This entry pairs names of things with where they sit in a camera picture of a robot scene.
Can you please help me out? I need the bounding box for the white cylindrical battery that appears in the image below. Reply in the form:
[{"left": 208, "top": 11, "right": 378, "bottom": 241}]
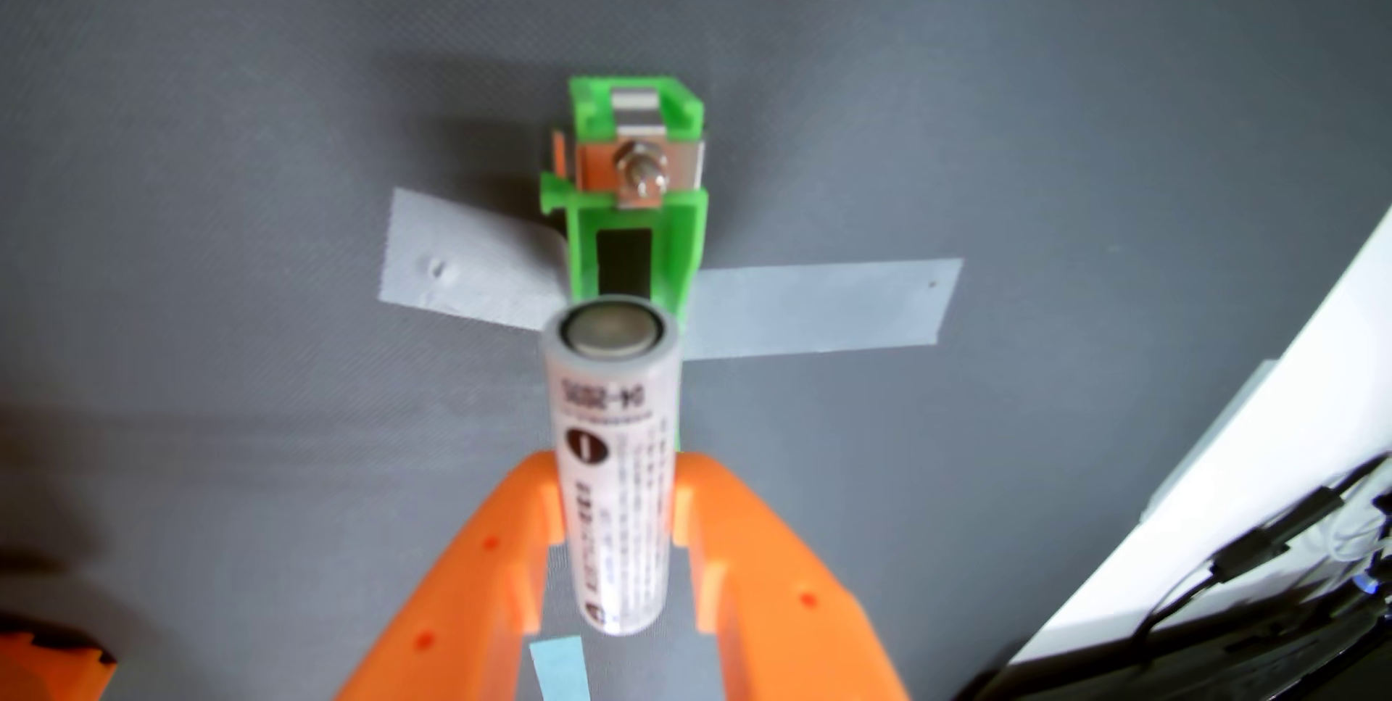
[{"left": 540, "top": 295, "right": 684, "bottom": 637}]

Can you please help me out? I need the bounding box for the green battery holder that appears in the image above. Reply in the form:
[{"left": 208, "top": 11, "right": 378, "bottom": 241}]
[{"left": 539, "top": 75, "right": 711, "bottom": 452}]

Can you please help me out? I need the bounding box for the light blue paper marker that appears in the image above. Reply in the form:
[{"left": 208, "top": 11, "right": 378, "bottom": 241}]
[{"left": 529, "top": 636, "right": 594, "bottom": 701}]

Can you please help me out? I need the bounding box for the dark grey mat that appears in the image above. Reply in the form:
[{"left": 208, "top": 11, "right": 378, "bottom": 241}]
[{"left": 0, "top": 0, "right": 1392, "bottom": 701}]

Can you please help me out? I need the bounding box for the translucent tape strip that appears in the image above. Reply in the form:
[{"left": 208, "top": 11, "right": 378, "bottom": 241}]
[{"left": 377, "top": 186, "right": 964, "bottom": 362}]

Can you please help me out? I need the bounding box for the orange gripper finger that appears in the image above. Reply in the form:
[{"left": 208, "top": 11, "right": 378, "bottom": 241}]
[
  {"left": 672, "top": 451, "right": 911, "bottom": 701},
  {"left": 335, "top": 449, "right": 569, "bottom": 701}
]

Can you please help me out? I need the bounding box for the black cable with adapter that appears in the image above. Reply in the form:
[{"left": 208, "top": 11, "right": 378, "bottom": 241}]
[{"left": 1131, "top": 456, "right": 1392, "bottom": 664}]

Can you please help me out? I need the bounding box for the orange robot part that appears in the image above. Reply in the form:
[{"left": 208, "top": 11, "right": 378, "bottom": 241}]
[{"left": 0, "top": 614, "right": 117, "bottom": 701}]

